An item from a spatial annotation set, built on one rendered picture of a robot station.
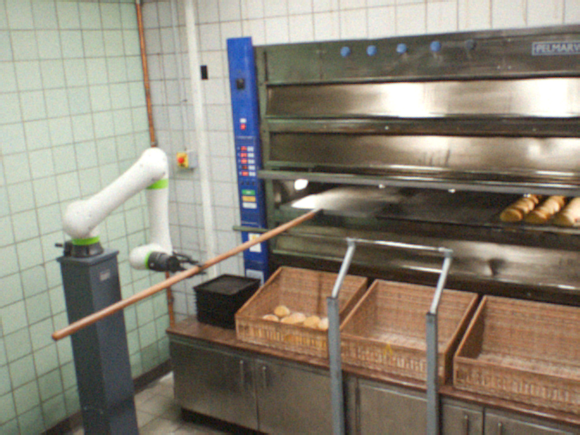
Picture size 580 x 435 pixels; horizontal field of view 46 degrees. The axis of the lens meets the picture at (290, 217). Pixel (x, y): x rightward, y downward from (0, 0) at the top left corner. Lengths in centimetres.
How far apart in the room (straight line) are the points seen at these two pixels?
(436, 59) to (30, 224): 225
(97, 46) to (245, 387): 209
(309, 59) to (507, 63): 104
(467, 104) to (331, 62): 76
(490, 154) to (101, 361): 205
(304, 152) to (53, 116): 137
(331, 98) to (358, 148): 30
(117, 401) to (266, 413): 78
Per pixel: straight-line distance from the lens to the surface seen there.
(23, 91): 383
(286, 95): 378
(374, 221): 361
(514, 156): 329
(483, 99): 330
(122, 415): 354
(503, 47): 328
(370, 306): 364
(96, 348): 334
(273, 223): 395
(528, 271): 339
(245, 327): 364
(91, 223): 305
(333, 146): 365
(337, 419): 341
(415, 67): 342
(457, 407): 315
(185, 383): 403
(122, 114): 426
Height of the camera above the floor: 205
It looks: 14 degrees down
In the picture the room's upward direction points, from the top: 3 degrees counter-clockwise
